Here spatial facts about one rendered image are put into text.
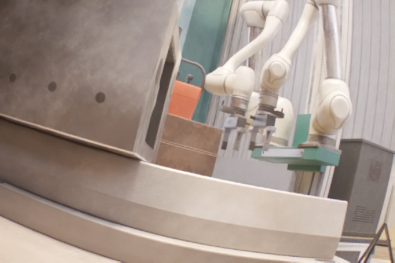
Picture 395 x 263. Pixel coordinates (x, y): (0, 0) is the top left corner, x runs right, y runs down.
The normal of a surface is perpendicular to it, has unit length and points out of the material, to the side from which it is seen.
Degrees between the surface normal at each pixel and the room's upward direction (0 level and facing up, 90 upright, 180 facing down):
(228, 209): 72
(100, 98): 90
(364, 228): 90
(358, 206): 90
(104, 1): 90
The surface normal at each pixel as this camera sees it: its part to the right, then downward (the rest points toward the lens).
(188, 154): 0.37, -0.03
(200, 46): 0.64, 0.06
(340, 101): -0.01, 0.05
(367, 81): -0.74, -0.26
